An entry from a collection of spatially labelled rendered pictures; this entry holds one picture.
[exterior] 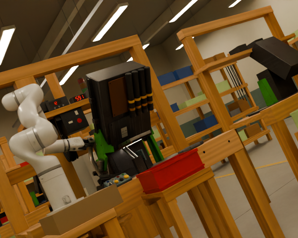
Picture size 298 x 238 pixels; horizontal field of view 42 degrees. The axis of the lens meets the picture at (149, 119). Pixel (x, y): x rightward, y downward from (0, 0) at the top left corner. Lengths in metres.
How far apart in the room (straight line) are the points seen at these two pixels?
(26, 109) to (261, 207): 1.67
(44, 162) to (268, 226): 1.62
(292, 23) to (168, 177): 10.35
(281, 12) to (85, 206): 10.92
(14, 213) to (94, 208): 0.99
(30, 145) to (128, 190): 0.68
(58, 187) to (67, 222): 0.18
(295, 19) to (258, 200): 9.61
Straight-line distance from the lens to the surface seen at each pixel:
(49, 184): 1.91
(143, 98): 2.54
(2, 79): 2.93
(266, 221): 2.86
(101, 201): 1.87
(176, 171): 2.12
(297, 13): 12.03
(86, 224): 1.82
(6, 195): 2.76
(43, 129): 1.93
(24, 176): 2.87
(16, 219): 2.75
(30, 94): 2.21
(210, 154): 2.63
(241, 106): 9.07
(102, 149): 2.55
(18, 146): 1.94
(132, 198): 2.32
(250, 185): 2.80
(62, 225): 1.81
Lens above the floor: 1.04
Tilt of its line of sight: 4 degrees up
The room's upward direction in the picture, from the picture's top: 25 degrees counter-clockwise
